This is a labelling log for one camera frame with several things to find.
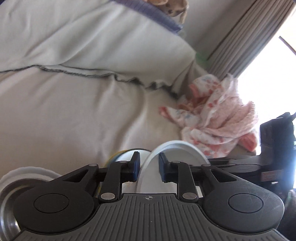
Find steel bowl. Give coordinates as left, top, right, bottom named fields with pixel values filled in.
left=0, top=167, right=60, bottom=241

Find beige sofa cover cloth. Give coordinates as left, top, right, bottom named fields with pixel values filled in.
left=0, top=0, right=262, bottom=195

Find blue striped cushion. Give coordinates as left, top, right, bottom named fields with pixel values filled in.
left=114, top=0, right=183, bottom=34

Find blue-rimmed white bowl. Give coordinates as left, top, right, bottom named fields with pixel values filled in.
left=105, top=149, right=151, bottom=167

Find pink floral baby clothes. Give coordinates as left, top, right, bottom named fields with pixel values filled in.
left=159, top=74, right=258, bottom=158

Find brown spotted plush toy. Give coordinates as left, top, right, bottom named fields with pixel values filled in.
left=146, top=0, right=189, bottom=24

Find beige pleated curtain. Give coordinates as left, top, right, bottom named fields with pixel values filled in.
left=208, top=1, right=295, bottom=78

